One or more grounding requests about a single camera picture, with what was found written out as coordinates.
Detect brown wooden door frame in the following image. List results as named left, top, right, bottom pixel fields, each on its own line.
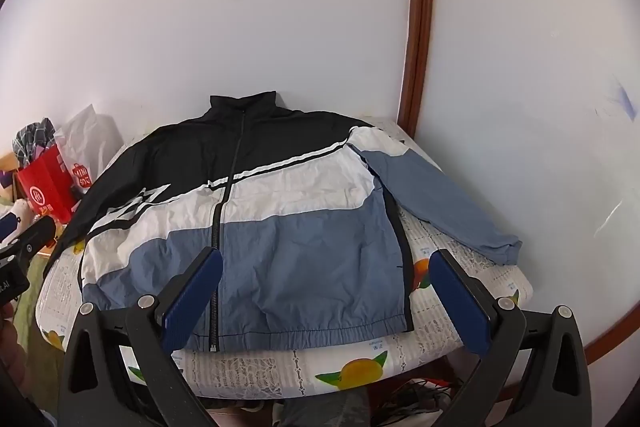
left=397, top=0, right=435, bottom=138

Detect red paper bag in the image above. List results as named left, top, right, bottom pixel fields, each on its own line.
left=17, top=144, right=93, bottom=224

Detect tangled cables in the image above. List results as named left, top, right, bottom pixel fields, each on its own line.
left=380, top=377, right=467, bottom=414

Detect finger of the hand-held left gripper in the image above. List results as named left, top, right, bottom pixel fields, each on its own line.
left=0, top=213, right=21, bottom=240
left=0, top=216, right=57, bottom=261

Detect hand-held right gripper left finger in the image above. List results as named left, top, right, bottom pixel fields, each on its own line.
left=57, top=247, right=224, bottom=427

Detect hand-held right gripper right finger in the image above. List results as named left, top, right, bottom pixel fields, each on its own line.
left=428, top=248, right=593, bottom=427

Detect green blanket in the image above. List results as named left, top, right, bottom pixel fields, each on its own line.
left=10, top=257, right=66, bottom=413

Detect brown wooden baseboard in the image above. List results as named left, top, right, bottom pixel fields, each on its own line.
left=582, top=302, right=640, bottom=368

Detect grey plaid cloth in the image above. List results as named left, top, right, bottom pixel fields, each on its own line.
left=12, top=118, right=57, bottom=168

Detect wooden headboard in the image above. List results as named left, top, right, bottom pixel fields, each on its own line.
left=0, top=149, right=21, bottom=188

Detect fruit print tablecloth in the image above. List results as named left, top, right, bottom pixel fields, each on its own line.
left=35, top=117, right=535, bottom=400

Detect black white blue jacket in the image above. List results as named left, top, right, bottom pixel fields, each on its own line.
left=42, top=91, right=523, bottom=354

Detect white plastic shopping bag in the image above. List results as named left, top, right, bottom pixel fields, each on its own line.
left=54, top=104, right=126, bottom=195

